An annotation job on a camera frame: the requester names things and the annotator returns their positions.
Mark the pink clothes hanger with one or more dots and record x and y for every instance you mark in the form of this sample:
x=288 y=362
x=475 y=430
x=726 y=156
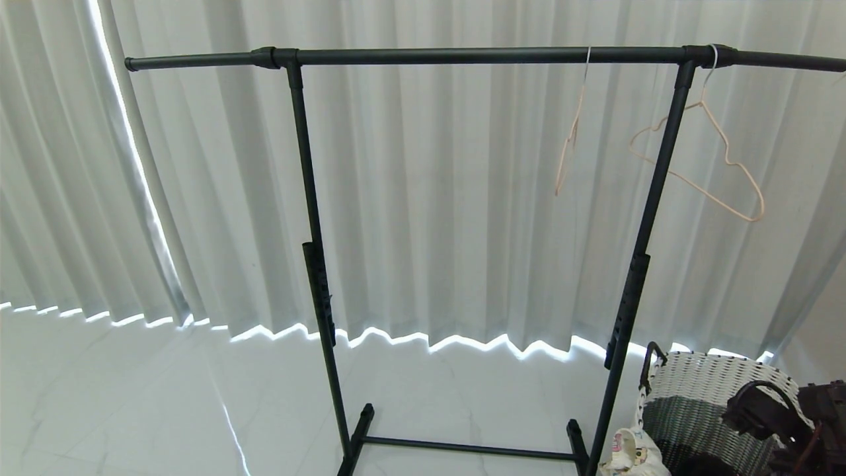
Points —
x=584 y=86
x=702 y=192

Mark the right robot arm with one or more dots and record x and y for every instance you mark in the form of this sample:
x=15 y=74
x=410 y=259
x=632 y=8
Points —
x=826 y=410

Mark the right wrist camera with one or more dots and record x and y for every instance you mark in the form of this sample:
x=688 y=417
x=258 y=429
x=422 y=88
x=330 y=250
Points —
x=753 y=413

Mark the black clothes rack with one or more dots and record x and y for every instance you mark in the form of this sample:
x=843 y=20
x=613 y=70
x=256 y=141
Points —
x=462 y=55

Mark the white curtain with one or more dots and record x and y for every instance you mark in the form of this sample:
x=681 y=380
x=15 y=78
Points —
x=462 y=198

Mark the white laundry basket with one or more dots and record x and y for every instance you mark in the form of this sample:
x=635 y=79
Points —
x=694 y=390

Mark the cream printed garment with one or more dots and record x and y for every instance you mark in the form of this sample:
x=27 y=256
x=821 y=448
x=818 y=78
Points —
x=631 y=456

